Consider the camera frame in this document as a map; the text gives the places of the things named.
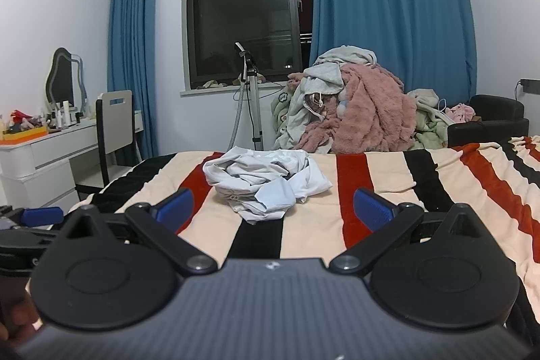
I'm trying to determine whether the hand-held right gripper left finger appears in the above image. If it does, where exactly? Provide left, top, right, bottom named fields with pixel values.
left=63, top=188, right=219, bottom=275

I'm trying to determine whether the group of cosmetic bottles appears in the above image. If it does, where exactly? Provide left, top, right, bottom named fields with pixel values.
left=44, top=101, right=85, bottom=131

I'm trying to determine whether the grey hoodie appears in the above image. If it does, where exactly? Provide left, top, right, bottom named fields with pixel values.
left=291, top=46, right=378, bottom=124

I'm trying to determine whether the white and black chair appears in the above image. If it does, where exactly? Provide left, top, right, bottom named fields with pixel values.
left=75, top=90, right=142, bottom=196

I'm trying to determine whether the orange tray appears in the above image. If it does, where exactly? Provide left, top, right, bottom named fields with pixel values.
left=0, top=126, right=47, bottom=144

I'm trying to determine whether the striped fleece blanket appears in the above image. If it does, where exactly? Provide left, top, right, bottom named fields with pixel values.
left=70, top=136, right=540, bottom=348

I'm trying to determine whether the garment steamer stand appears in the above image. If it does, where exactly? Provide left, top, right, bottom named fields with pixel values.
left=230, top=41, right=264, bottom=152

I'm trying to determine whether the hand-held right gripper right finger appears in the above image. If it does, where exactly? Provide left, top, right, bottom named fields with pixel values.
left=329, top=187, right=479, bottom=275

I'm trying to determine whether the dark window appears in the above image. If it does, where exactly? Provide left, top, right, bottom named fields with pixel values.
left=182, top=0, right=315, bottom=91

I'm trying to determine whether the white vanity desk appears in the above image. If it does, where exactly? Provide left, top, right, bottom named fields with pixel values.
left=0, top=109, right=144, bottom=213

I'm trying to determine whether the light blue shirt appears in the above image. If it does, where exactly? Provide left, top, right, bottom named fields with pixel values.
left=202, top=146, right=334, bottom=226

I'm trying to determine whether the small pink cloth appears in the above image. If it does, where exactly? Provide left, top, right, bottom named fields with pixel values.
left=446, top=103, right=477, bottom=123

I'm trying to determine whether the green patterned blanket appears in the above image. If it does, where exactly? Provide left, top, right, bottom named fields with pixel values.
left=270, top=84, right=305, bottom=150

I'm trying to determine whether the pink fleece blanket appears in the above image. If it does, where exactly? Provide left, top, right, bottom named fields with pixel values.
left=295, top=62, right=418, bottom=154

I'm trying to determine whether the black armchair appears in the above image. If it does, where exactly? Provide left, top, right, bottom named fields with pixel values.
left=447, top=94, right=530, bottom=147

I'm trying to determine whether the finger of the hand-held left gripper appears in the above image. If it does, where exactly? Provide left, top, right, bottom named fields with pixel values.
left=0, top=206, right=65, bottom=231

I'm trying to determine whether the wavy vanity mirror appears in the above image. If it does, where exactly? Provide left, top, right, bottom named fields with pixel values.
left=44, top=47, right=87, bottom=112

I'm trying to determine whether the person's left hand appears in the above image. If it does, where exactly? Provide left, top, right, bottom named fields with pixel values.
left=0, top=288, right=44, bottom=349

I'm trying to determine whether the pale green cloth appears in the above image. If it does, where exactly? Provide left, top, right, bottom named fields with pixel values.
left=406, top=88, right=450, bottom=145

